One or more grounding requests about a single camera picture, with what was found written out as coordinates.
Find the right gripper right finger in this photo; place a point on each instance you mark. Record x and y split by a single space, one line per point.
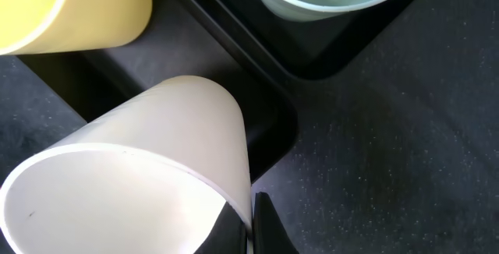
269 230

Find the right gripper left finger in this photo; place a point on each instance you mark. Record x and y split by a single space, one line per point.
230 234

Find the white cup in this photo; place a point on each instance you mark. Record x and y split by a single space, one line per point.
156 129

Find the yellow cup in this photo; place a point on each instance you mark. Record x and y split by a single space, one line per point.
78 12

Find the black tray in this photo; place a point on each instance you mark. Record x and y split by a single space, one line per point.
312 51
175 43

